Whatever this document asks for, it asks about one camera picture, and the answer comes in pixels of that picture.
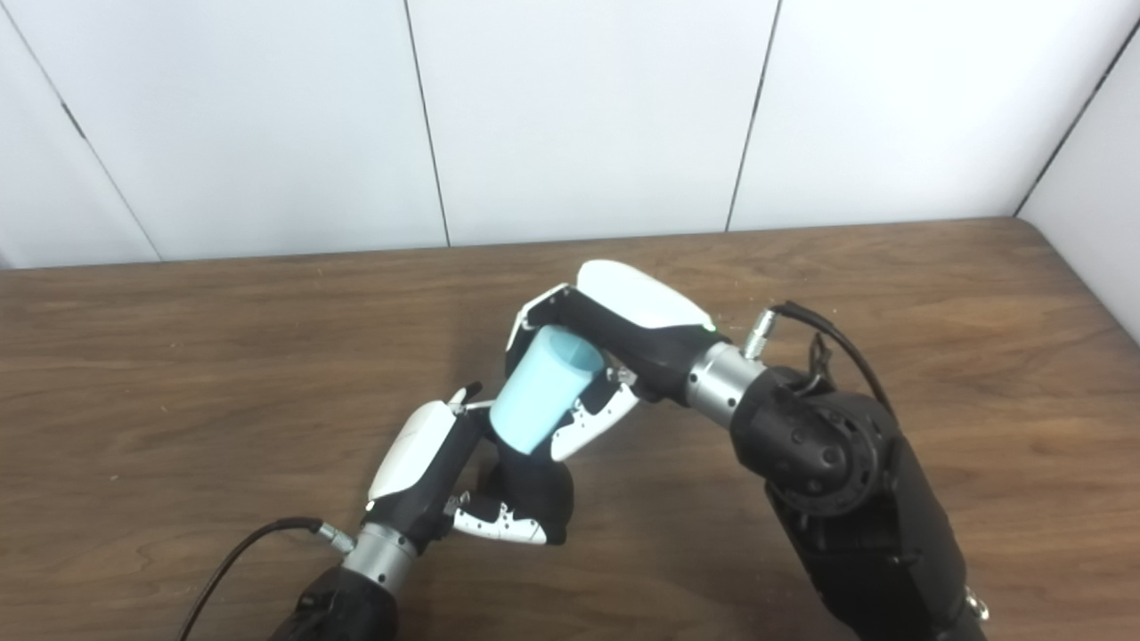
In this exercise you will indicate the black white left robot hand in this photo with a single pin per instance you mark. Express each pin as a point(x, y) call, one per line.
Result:
point(419, 454)

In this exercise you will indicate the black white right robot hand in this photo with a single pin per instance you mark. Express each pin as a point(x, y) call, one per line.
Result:
point(632, 312)

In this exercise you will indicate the black flared nozzle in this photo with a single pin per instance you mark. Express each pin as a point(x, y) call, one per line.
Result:
point(534, 490)

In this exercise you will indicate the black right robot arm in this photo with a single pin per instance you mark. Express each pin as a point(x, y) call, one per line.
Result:
point(855, 499)

